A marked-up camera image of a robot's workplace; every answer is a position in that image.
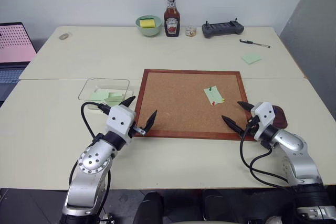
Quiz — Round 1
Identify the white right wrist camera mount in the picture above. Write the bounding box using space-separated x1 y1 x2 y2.
250 102 276 142

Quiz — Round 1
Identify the wood-framed cork board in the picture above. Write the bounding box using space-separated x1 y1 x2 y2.
133 68 257 142

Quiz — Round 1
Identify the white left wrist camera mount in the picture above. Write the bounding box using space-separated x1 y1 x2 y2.
106 105 137 145

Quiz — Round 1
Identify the clear glass tray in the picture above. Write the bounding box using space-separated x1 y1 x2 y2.
78 77 135 111

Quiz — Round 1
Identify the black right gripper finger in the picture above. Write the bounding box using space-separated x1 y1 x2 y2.
237 101 255 112
221 115 244 135

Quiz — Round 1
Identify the open laptop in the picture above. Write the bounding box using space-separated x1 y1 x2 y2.
0 22 38 105

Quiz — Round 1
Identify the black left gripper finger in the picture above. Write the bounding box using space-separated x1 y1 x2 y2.
142 109 158 134
118 96 137 108

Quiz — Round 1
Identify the dark brown wooden dish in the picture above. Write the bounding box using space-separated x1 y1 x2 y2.
271 105 288 130

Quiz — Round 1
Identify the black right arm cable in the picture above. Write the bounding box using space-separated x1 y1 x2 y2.
239 123 300 190

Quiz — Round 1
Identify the pale green bowl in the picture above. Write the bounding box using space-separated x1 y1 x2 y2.
135 15 162 38

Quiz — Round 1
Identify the dark grey remote controller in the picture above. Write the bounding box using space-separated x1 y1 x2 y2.
201 18 245 39

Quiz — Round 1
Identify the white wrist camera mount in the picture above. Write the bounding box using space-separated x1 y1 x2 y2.
250 102 276 142
106 105 137 145

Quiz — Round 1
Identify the yellow sponge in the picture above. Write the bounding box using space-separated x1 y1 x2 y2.
139 18 156 29

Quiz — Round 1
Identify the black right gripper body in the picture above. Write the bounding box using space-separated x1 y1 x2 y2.
246 115 261 137

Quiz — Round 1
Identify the small clear jar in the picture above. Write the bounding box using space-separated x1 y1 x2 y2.
185 25 197 38

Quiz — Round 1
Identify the green sticky note pad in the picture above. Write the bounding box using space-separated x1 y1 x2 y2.
241 52 263 66

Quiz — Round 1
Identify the black pen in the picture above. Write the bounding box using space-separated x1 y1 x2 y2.
239 39 271 49

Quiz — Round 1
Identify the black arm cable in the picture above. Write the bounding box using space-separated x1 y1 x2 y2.
68 101 112 217
239 123 300 190

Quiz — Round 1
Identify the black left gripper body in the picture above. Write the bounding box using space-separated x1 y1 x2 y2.
130 123 147 137

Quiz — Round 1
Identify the dark rounded shape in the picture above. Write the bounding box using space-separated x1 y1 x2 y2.
201 189 237 224
133 191 164 224

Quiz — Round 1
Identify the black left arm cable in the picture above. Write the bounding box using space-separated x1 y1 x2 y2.
68 101 112 217

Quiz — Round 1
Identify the ketchup bottle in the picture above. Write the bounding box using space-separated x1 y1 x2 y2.
163 0 182 38

